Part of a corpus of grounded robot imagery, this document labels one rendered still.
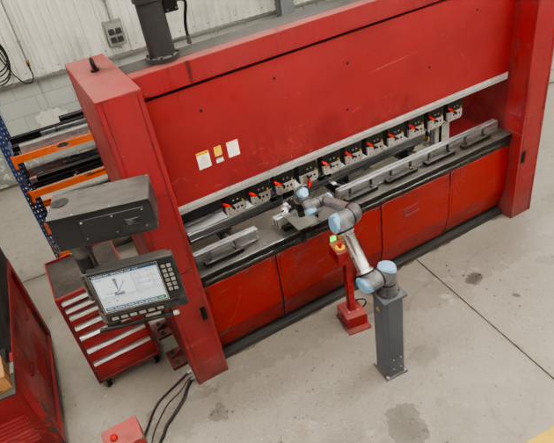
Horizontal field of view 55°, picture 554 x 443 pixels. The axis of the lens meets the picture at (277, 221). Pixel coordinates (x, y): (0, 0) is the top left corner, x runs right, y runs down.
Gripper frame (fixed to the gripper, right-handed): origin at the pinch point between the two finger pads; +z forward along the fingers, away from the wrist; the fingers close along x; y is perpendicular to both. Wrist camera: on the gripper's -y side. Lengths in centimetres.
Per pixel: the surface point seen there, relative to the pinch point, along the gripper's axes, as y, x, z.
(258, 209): 18.3, 15.4, 25.2
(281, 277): -37, 22, 30
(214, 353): -64, 91, 47
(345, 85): 54, -56, -58
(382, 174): -1, -86, 7
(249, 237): -2.4, 36.4, 9.2
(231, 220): 18.8, 38.2, 24.6
